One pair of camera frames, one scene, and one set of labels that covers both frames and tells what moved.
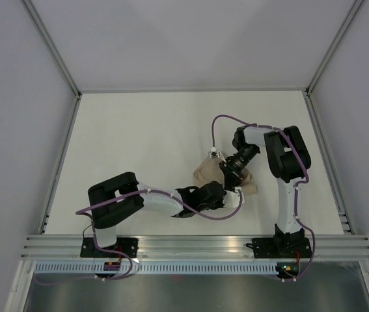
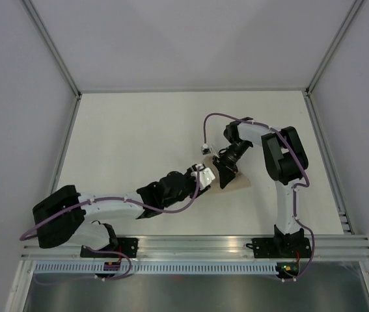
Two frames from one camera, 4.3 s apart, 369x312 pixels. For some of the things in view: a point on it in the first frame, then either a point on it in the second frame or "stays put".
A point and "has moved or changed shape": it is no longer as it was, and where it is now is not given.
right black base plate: (268, 248) stays put
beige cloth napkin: (208, 171) has moved or changed shape
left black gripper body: (218, 205) to (189, 190)
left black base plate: (128, 246) stays put
